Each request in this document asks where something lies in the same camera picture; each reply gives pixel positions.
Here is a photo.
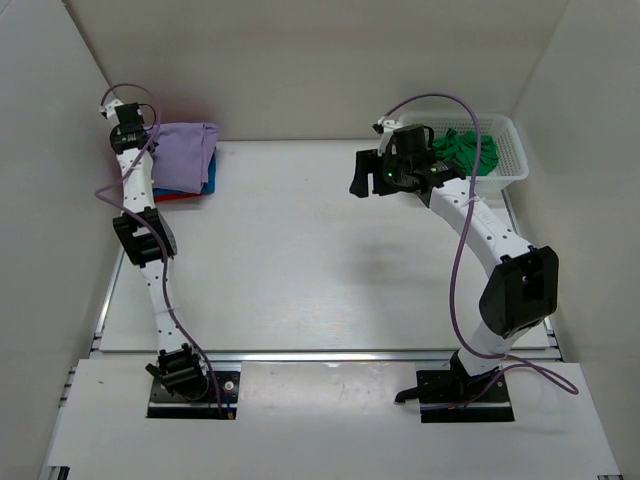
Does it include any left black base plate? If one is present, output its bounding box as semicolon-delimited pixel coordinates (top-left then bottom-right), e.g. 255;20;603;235
146;370;241;420

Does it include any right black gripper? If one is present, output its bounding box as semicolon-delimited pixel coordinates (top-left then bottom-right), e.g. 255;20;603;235
350;149;410;200

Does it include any green t shirt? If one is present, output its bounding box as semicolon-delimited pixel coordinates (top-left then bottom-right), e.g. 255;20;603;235
433;128;499;176

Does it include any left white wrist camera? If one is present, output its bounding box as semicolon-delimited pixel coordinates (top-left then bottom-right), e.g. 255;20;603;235
100;99;123;119

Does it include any purple t shirt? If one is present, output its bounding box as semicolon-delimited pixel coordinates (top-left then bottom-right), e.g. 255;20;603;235
152;122;219;193

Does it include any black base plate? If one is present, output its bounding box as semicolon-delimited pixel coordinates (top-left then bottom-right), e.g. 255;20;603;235
146;370;241;420
416;370;515;424

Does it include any white plastic basket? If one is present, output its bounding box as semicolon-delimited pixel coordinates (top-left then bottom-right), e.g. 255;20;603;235
399;112;529;195

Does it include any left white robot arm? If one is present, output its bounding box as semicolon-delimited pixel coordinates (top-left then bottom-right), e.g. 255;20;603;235
104;100;209;401

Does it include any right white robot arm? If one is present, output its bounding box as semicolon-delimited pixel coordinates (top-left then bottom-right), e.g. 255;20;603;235
349;121;559;406

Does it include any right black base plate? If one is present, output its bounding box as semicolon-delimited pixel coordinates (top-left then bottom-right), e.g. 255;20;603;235
416;370;515;424

